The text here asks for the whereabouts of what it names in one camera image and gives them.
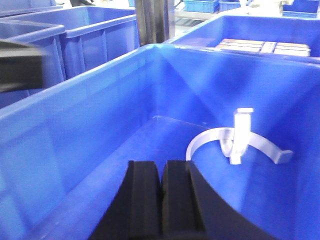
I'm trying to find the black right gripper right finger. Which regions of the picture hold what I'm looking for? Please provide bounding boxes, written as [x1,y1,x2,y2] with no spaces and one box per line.
[161,160,275,240]

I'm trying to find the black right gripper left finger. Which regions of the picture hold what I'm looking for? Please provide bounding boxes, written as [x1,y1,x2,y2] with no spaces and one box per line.
[89,160,162,240]

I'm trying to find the small white pipe clamp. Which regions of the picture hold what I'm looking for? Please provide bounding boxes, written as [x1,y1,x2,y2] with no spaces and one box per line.
[219,107,254,165]

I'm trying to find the large white half-ring clamp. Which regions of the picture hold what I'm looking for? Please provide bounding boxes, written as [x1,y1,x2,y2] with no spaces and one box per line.
[185,127,294,165]

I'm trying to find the blue target bin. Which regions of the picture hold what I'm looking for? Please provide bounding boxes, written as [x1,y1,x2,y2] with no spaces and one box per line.
[0,44,320,240]

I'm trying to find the blue bin far left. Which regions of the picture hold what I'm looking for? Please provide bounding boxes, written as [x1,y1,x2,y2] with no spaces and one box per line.
[0,5,140,110]

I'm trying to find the blue bin with boxes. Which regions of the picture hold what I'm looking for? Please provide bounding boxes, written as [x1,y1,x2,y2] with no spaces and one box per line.
[167,15,320,64]

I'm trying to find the brown flat boxes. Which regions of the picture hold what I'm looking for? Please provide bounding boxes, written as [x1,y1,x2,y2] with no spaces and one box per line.
[215,38,311,57]

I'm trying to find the metal shelf upright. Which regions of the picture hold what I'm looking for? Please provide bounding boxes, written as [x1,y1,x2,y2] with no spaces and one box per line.
[134,0,175,47]

